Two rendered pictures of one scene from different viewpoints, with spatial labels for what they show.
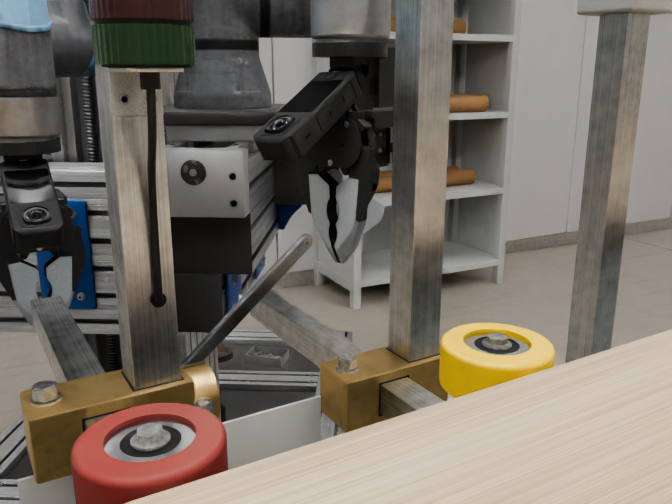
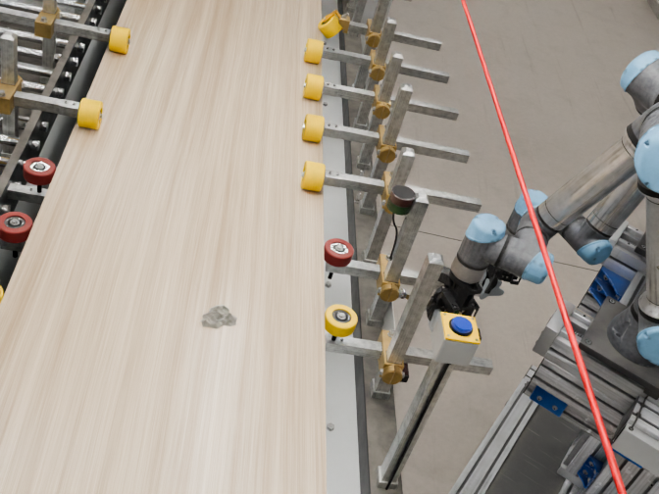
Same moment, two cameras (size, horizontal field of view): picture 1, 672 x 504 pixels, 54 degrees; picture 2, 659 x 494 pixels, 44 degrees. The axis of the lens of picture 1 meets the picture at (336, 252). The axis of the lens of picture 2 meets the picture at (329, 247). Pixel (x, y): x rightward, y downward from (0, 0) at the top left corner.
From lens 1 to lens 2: 2.07 m
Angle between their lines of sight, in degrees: 94
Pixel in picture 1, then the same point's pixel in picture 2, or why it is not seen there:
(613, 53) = not seen: hidden behind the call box
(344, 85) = (444, 274)
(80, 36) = (578, 239)
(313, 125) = not seen: hidden behind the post
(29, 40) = (515, 214)
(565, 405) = (307, 305)
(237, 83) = (616, 325)
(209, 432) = (334, 254)
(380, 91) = (457, 296)
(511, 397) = (317, 301)
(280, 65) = not seen: outside the picture
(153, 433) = (337, 246)
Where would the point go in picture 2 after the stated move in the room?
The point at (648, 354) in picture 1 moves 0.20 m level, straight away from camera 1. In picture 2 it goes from (316, 340) to (364, 405)
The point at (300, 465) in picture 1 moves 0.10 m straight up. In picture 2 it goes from (318, 261) to (327, 231)
